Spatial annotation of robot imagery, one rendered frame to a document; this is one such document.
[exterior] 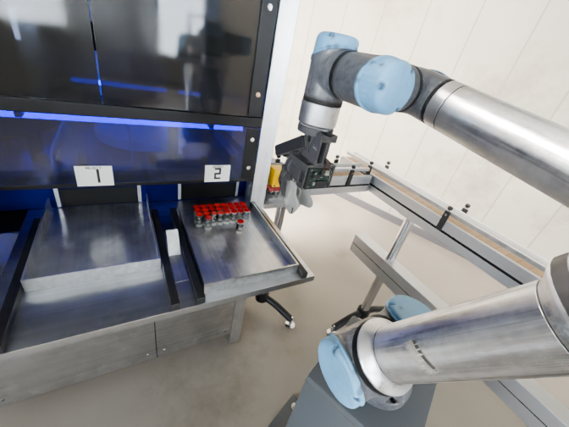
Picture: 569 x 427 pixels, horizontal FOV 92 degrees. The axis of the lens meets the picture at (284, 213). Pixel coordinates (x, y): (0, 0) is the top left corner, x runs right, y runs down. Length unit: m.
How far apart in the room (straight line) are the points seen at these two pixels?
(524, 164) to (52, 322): 0.82
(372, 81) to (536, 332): 0.33
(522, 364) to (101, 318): 0.67
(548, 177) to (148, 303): 0.72
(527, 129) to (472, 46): 2.61
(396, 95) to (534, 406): 1.26
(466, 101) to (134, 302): 0.72
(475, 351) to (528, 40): 2.80
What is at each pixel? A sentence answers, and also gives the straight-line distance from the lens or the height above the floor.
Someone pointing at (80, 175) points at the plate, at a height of 1.02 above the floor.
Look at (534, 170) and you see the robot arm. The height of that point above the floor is 1.34.
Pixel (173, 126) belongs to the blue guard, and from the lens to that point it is 0.87.
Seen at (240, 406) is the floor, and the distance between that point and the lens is 1.54.
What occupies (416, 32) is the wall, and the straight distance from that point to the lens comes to 3.18.
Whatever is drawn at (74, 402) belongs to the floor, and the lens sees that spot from 1.64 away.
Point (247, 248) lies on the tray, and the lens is 0.84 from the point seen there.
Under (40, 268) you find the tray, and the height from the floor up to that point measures 0.88.
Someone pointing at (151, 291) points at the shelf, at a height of 0.88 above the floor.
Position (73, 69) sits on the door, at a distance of 0.85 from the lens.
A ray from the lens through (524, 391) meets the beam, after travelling 1.47.
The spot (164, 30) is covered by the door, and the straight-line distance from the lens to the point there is 0.84.
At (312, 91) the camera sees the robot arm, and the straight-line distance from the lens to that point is 0.53.
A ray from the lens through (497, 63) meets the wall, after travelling 3.03.
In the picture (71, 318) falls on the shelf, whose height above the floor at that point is 0.88.
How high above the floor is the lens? 1.41
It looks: 30 degrees down
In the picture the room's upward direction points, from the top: 13 degrees clockwise
